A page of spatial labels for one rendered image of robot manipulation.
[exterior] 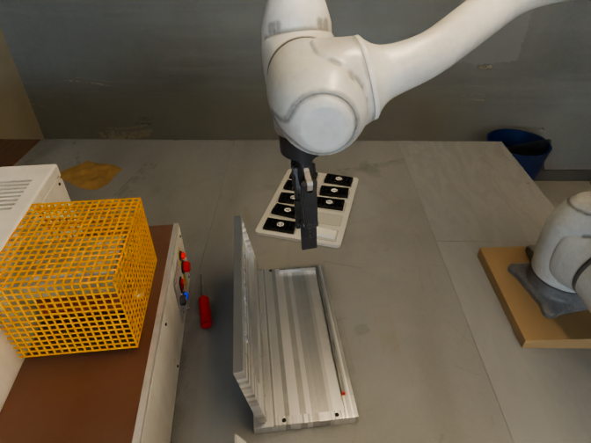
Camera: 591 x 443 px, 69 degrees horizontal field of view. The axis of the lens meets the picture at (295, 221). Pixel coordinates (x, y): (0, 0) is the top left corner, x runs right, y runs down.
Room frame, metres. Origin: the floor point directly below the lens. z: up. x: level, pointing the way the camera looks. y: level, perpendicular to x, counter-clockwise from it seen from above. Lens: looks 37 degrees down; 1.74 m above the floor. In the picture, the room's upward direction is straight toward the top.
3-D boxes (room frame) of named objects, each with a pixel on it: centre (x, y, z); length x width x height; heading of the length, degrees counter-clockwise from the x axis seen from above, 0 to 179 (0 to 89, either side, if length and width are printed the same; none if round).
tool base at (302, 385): (0.64, 0.00, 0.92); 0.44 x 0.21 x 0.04; 6
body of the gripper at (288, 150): (0.66, -0.01, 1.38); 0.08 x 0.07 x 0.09; 10
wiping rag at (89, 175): (1.40, 0.78, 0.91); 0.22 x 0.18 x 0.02; 66
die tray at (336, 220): (1.19, -0.05, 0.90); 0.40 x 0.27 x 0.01; 165
